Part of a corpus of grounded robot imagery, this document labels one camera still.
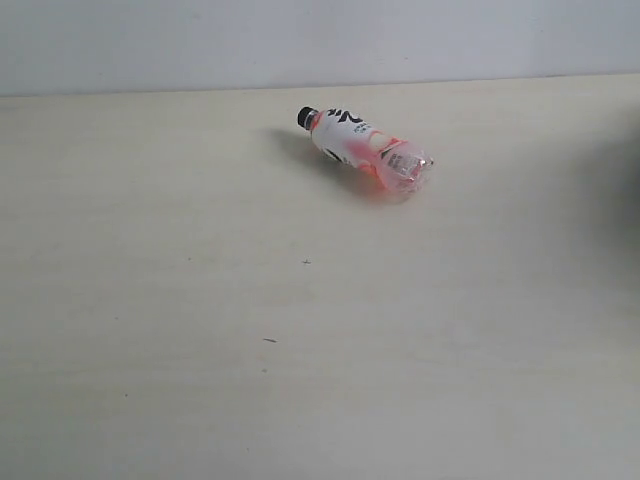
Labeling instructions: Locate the pink peach drink bottle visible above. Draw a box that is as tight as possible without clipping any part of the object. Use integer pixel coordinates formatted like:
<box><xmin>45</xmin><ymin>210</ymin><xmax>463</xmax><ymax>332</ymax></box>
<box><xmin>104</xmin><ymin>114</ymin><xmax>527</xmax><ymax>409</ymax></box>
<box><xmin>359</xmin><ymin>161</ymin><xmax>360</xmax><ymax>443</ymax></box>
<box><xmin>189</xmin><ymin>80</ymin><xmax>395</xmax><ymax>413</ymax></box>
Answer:
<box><xmin>297</xmin><ymin>106</ymin><xmax>434</xmax><ymax>200</ymax></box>

